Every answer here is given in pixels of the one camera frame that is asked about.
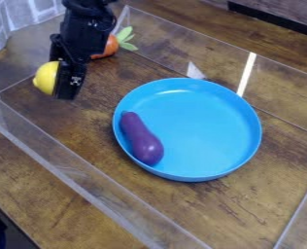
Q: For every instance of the yellow toy lemon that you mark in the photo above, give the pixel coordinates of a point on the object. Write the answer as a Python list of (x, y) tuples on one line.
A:
[(45, 79)]

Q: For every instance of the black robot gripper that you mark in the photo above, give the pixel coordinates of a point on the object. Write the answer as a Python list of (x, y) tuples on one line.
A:
[(82, 38)]

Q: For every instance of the orange toy carrot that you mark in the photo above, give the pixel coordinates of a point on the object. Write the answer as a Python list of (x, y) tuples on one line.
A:
[(118, 41)]

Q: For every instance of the white grid curtain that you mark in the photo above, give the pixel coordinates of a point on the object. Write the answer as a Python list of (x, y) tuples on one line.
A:
[(21, 13)]

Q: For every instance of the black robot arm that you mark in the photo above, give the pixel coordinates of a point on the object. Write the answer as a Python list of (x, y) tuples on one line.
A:
[(89, 8)]

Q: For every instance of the purple toy eggplant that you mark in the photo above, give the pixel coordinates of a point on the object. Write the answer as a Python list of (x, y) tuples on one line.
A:
[(146, 145)]

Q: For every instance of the blue round plastic tray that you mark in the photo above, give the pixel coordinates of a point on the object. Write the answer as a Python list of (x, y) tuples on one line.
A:
[(206, 124)]

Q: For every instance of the clear acrylic enclosure wall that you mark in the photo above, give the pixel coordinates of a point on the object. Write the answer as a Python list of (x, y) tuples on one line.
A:
[(71, 188)]

